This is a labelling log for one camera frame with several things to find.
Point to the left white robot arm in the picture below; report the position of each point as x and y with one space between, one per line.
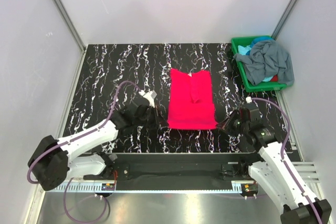
57 160

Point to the left aluminium frame post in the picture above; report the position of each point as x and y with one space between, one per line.
68 22

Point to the aluminium frame post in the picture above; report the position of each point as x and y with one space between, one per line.
283 19
68 22

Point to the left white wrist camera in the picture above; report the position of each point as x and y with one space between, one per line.
150 96

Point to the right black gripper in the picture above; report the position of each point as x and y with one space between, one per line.
227 123

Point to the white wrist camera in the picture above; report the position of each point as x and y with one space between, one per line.
249 100
150 96

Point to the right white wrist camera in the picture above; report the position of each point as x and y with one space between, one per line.
249 100

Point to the right aluminium frame post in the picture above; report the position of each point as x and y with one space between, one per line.
283 19

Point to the red t shirt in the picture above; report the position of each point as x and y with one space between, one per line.
191 105

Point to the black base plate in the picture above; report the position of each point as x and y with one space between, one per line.
180 160

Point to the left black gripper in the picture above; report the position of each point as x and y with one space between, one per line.
157 117

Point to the aluminium front rail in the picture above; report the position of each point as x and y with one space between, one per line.
155 178

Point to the green plastic bin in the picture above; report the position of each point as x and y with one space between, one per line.
269 84

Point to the black marbled table mat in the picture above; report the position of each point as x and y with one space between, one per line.
112 72

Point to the grey t shirt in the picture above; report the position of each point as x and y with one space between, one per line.
266 59

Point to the light blue t shirt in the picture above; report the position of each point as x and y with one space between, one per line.
244 50

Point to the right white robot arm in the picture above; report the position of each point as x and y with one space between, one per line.
273 170

